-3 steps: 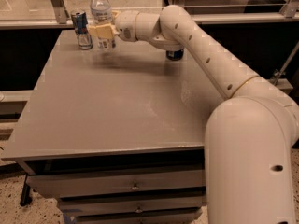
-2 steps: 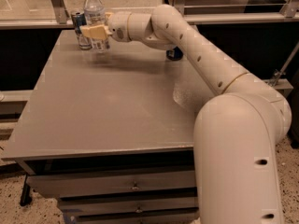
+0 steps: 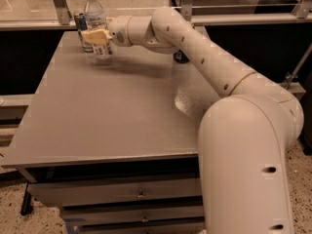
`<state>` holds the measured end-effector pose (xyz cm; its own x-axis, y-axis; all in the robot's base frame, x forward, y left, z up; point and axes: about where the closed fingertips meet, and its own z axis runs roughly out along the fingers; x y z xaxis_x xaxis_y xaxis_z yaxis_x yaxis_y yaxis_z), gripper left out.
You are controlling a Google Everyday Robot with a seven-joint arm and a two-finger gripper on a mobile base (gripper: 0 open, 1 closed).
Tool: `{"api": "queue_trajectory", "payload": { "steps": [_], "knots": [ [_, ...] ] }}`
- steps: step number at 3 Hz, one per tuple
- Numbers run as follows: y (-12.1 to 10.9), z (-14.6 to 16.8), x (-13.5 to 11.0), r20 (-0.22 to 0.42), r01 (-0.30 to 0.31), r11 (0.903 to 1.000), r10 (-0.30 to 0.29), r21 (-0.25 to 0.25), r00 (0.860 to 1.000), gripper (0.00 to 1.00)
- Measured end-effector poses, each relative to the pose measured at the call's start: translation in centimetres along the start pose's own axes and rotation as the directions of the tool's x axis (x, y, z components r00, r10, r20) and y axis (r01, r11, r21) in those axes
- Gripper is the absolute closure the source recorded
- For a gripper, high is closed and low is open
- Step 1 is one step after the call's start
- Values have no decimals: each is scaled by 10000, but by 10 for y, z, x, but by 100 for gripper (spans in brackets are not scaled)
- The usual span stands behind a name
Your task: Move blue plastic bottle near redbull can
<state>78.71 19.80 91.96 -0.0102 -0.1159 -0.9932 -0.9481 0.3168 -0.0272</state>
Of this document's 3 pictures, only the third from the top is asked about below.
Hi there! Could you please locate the red bull can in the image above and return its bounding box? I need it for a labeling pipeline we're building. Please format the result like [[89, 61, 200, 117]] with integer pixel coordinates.
[[73, 11, 93, 53]]

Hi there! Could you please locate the grey drawer cabinet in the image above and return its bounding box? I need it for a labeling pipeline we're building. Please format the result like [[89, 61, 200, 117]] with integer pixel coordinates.
[[3, 32, 217, 228]]

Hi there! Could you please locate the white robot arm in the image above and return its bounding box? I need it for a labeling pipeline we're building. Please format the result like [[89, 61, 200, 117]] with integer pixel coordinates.
[[82, 7, 304, 234]]

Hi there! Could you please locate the grey metal railing frame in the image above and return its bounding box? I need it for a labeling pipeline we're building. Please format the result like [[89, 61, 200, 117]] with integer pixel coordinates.
[[0, 0, 312, 32]]

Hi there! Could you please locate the blue soda can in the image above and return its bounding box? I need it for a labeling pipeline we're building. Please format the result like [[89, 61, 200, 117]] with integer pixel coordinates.
[[174, 50, 189, 63]]

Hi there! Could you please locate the middle grey drawer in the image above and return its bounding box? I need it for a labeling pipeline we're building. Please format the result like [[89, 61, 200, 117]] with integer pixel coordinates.
[[60, 206, 204, 226]]

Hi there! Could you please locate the grey drawer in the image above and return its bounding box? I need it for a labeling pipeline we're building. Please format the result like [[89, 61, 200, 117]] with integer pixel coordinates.
[[28, 175, 202, 207], [75, 221, 204, 234], [60, 206, 204, 226]]

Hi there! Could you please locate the clear plastic water bottle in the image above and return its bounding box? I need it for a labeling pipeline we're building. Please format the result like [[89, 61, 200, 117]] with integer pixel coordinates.
[[84, 0, 112, 59]]

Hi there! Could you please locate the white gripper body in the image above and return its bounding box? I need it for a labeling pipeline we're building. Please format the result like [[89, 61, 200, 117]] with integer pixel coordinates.
[[108, 16, 132, 47]]

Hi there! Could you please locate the top grey drawer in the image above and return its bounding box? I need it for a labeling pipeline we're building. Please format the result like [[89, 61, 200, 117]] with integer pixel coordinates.
[[28, 175, 202, 207]]

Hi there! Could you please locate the bottom grey drawer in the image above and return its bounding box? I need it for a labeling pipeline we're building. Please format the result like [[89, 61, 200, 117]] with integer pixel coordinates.
[[75, 221, 204, 234]]

